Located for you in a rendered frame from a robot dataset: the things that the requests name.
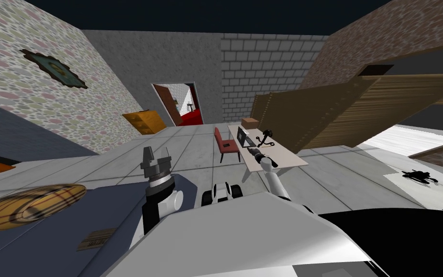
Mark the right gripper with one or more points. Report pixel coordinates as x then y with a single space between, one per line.
256 154

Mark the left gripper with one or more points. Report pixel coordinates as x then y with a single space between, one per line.
157 168

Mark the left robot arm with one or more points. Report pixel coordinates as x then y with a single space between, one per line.
155 209

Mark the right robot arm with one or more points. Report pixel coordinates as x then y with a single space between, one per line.
394 242

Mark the beige desk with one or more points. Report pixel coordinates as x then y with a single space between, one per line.
285 157

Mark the red chair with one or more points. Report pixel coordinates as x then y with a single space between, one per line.
227 145

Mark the orange wooden dresser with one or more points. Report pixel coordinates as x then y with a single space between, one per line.
144 121

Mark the brown wooden door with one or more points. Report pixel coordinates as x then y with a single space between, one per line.
167 104

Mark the large brown slatted wooden panel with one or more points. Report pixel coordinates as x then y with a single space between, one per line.
321 115

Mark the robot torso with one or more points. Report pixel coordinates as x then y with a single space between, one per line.
244 234

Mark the dark blue grey table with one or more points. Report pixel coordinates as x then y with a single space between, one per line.
71 227

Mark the yellow plaid round dish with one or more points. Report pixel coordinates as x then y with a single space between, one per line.
29 206

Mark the black sprawling object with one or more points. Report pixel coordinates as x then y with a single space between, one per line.
418 176

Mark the green picture with dark frame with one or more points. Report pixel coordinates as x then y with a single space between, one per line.
54 69

